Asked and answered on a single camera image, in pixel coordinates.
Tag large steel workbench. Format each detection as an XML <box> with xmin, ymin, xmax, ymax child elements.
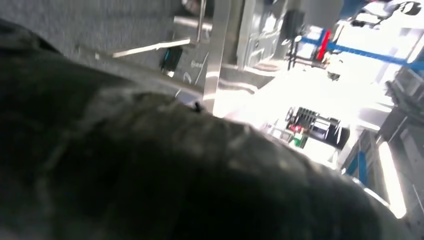
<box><xmin>172</xmin><ymin>0</ymin><xmax>233</xmax><ymax>114</ymax></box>

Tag blue metal shelf rack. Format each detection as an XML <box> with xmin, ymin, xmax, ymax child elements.
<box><xmin>299</xmin><ymin>29</ymin><xmax>424</xmax><ymax>72</ymax></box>

